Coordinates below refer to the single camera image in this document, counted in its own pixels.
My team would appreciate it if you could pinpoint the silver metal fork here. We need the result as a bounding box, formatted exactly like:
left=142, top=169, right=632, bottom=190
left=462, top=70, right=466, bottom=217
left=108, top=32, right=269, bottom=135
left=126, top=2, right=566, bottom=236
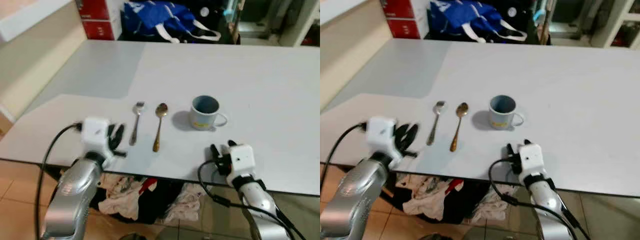
left=426, top=100, right=446, bottom=147
left=128, top=101, right=146, bottom=147

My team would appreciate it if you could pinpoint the grey blue ceramic mug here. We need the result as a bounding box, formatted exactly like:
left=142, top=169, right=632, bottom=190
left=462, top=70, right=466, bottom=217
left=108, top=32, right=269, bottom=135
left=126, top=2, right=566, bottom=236
left=488, top=94, right=526, bottom=131
left=189, top=94, right=229, bottom=132

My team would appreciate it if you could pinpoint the pile of crumpled clothes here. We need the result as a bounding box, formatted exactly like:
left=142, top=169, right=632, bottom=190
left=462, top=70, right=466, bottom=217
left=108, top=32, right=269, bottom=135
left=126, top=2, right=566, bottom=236
left=96, top=172, right=222, bottom=227
left=394, top=172, right=518, bottom=227

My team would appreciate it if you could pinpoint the gold metal spoon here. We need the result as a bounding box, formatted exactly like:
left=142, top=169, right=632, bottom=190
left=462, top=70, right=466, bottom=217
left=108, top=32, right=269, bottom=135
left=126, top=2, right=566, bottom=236
left=152, top=102, right=169, bottom=153
left=449, top=102, right=470, bottom=153

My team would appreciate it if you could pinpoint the red cardboard box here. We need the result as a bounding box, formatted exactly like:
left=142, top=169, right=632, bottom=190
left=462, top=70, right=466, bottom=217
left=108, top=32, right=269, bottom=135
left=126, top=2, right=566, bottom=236
left=379, top=0, right=415, bottom=20
left=81, top=19, right=116, bottom=41
left=387, top=18, right=422, bottom=40
left=76, top=0, right=110, bottom=21

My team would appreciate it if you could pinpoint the white shelf unit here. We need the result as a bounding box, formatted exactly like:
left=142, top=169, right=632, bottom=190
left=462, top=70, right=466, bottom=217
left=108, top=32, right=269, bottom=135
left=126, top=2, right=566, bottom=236
left=238, top=0, right=321, bottom=49
left=547, top=0, right=640, bottom=50

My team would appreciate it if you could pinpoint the white counter ledge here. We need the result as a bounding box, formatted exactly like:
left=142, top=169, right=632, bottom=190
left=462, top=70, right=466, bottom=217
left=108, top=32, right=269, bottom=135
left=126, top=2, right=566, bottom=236
left=0, top=0, right=77, bottom=44
left=320, top=0, right=373, bottom=27

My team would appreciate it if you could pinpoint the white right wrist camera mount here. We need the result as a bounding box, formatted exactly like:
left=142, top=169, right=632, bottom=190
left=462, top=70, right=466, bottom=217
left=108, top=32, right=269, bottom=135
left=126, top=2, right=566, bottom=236
left=225, top=144, right=257, bottom=186
left=517, top=143, right=544, bottom=186

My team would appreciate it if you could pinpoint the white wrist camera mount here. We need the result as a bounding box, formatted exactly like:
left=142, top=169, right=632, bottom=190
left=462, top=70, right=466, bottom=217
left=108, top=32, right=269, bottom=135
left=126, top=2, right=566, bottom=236
left=366, top=116, right=399, bottom=156
left=517, top=143, right=544, bottom=186
left=225, top=144, right=257, bottom=186
left=80, top=116, right=112, bottom=156

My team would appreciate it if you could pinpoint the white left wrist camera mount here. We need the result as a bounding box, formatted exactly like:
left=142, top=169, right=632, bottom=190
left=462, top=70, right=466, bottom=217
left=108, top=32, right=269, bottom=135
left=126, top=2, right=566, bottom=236
left=366, top=116, right=399, bottom=156
left=80, top=116, right=112, bottom=156

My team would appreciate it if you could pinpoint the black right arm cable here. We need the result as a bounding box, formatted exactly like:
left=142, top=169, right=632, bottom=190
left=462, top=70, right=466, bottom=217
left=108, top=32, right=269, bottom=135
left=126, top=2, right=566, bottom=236
left=488, top=157, right=592, bottom=240
left=197, top=159, right=307, bottom=240

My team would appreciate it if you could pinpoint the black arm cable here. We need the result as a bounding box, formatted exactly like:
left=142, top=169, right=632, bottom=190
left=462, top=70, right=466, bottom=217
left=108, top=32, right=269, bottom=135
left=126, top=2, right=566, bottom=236
left=34, top=122, right=84, bottom=240
left=197, top=159, right=307, bottom=240
left=488, top=157, right=592, bottom=240
left=325, top=121, right=369, bottom=173

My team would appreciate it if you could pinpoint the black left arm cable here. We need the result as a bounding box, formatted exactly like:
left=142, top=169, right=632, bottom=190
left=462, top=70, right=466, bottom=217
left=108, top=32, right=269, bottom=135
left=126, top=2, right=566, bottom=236
left=325, top=121, right=369, bottom=173
left=34, top=122, right=84, bottom=240

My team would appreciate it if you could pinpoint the blue bag with white handles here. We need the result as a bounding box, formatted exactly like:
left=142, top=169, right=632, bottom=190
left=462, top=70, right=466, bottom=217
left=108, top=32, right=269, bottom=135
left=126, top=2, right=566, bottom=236
left=430, top=0, right=528, bottom=43
left=122, top=0, right=222, bottom=44

